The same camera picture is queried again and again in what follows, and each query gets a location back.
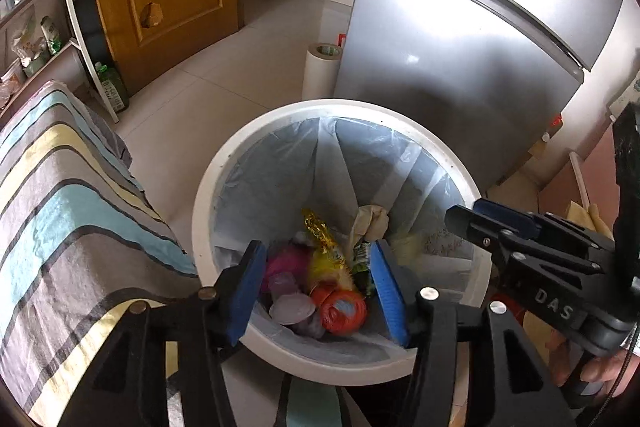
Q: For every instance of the translucent bin liner bag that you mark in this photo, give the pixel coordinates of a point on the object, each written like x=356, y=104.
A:
x=350, y=157

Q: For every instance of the wooden stick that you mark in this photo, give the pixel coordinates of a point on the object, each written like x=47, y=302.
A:
x=580, y=179

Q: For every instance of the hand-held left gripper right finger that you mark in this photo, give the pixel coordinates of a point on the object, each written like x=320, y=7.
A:
x=387, y=292

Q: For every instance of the clear plastic cup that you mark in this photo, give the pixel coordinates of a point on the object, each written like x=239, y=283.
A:
x=292, y=309

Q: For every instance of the black appliance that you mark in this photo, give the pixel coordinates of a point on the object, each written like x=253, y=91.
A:
x=90, y=17

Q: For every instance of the green plastic bottle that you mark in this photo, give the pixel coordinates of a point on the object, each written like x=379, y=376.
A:
x=114, y=89

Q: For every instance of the white plastic bags bundle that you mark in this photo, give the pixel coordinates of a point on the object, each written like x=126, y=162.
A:
x=27, y=44

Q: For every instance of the white metal shelf rack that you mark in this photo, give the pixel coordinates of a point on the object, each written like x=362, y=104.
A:
x=80, y=42

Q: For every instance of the crumpled clear plastic bag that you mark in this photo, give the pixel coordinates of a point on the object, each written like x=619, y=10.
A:
x=10, y=89

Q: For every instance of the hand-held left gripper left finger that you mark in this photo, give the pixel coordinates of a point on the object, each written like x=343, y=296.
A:
x=245, y=292

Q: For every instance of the white round waste bin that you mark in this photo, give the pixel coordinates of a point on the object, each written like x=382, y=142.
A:
x=202, y=217

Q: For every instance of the red plastic bag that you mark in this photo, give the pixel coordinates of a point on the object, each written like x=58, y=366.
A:
x=345, y=309

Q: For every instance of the striped blanket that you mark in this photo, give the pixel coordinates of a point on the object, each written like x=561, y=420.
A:
x=75, y=217

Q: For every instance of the beige paper bag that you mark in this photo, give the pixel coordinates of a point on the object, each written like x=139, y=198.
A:
x=370, y=224

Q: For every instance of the person's right hand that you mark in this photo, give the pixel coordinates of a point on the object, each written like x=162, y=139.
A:
x=600, y=372

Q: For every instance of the yellow pineapple print cloth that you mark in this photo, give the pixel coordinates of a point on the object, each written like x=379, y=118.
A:
x=590, y=219

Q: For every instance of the magenta plastic wrapper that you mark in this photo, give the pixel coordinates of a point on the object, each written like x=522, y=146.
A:
x=287, y=259

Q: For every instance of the green snack wrapper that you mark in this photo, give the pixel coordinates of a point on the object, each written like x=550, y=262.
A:
x=362, y=267

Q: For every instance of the white green packet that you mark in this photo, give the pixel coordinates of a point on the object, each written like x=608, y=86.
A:
x=51, y=36

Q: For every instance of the green bowl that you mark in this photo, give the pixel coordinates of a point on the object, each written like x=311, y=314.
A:
x=36, y=66

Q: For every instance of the silver refrigerator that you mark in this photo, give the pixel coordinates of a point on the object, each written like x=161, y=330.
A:
x=450, y=57

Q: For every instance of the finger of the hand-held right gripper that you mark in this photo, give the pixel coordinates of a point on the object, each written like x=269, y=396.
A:
x=475, y=227
x=505, y=214

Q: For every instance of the white paper roll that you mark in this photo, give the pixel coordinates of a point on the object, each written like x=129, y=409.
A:
x=320, y=72

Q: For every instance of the red plastic object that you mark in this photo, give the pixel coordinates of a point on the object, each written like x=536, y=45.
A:
x=341, y=41

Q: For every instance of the yellow snack wrapper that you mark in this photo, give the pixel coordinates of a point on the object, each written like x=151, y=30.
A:
x=327, y=252

